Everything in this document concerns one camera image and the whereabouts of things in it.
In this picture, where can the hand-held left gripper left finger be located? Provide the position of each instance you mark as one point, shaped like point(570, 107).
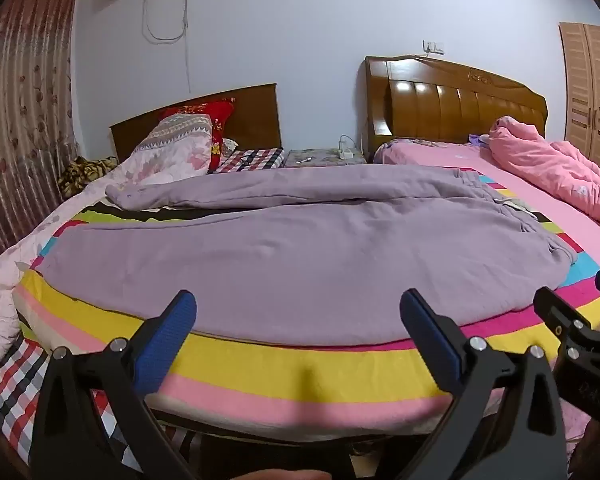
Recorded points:
point(167, 340)

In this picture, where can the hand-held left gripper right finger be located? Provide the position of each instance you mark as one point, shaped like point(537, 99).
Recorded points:
point(430, 340)

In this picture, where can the purple pants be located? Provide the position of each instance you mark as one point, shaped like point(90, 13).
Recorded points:
point(300, 250)

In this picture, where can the pink bed sheet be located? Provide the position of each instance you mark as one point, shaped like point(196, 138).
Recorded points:
point(555, 205)

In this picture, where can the colourful striped bed sheet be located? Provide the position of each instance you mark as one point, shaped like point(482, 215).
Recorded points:
point(290, 375)

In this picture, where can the pink crumpled quilt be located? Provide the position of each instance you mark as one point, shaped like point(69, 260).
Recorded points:
point(555, 170)

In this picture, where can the pink floral quilt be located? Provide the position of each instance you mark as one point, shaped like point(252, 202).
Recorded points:
point(10, 305)

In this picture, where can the tiger print blanket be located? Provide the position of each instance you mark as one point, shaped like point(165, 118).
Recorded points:
point(85, 172)

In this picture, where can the small purple cloth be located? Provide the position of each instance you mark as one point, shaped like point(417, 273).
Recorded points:
point(477, 139)

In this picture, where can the light wooden wardrobe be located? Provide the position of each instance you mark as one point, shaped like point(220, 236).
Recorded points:
point(591, 95)

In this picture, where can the zigzag patterned pillow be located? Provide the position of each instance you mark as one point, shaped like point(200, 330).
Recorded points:
point(177, 135)

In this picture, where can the white power strip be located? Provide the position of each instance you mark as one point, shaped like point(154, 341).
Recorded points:
point(346, 152)

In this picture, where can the nightstand with floral cover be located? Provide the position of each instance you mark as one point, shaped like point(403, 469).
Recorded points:
point(322, 158)

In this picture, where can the red floral pillow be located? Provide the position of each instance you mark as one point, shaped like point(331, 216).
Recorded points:
point(220, 120)

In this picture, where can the glossy brown wooden headboard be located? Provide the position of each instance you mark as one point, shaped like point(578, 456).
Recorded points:
point(455, 105)

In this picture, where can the dark wooden headboard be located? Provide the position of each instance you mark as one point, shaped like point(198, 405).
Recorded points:
point(250, 110)

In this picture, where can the floral striped curtain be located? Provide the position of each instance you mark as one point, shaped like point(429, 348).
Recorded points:
point(22, 120)

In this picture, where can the white wall socket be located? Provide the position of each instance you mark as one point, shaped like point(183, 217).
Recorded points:
point(434, 47)

